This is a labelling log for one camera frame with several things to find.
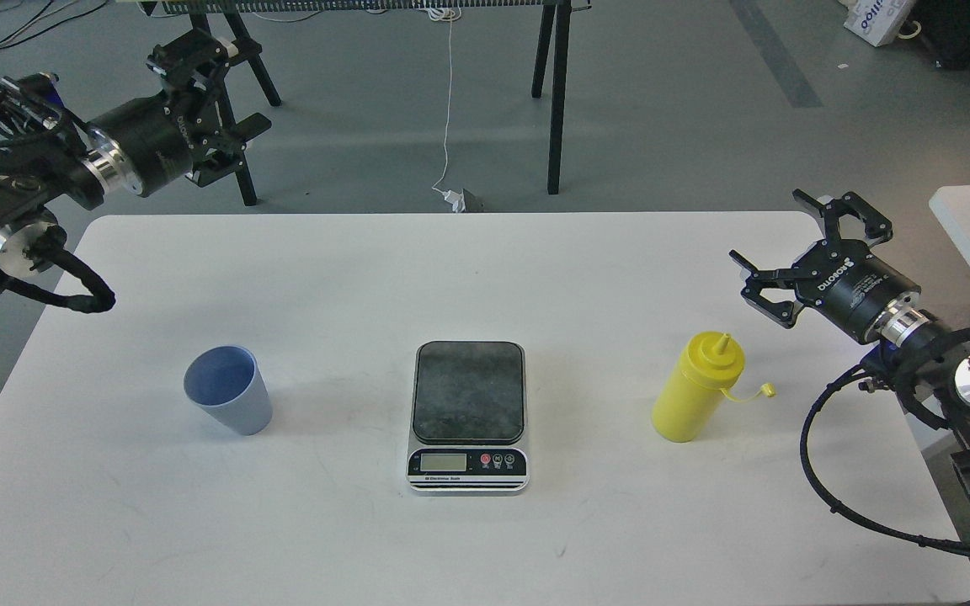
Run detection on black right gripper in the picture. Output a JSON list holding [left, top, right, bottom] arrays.
[[730, 189, 921, 344]]

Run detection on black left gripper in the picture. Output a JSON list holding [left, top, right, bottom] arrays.
[[83, 29, 272, 197]]

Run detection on yellow squeeze bottle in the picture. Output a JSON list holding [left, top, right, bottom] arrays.
[[651, 331, 777, 444]]

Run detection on blue ribbed plastic cup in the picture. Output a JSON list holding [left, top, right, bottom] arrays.
[[184, 345, 274, 436]]

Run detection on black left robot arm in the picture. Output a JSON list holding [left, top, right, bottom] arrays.
[[0, 29, 272, 314]]

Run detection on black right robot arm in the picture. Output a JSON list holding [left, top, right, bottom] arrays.
[[730, 189, 970, 503]]

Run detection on digital kitchen scale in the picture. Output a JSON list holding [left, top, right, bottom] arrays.
[[405, 340, 529, 495]]

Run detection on white cardboard box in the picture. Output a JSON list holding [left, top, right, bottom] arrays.
[[839, 1, 921, 47]]

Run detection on white power adapter on floor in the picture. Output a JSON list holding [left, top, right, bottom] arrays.
[[441, 189, 486, 214]]

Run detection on black trestle table background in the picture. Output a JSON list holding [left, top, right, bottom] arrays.
[[115, 0, 595, 207]]

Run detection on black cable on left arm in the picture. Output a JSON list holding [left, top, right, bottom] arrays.
[[0, 236, 117, 315]]

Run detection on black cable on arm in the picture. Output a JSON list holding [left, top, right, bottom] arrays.
[[800, 368, 970, 565], [0, 236, 117, 315]]

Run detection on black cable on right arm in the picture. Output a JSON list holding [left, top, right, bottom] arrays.
[[800, 368, 970, 565]]

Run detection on white hanging cable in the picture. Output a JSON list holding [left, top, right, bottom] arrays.
[[431, 8, 457, 196]]

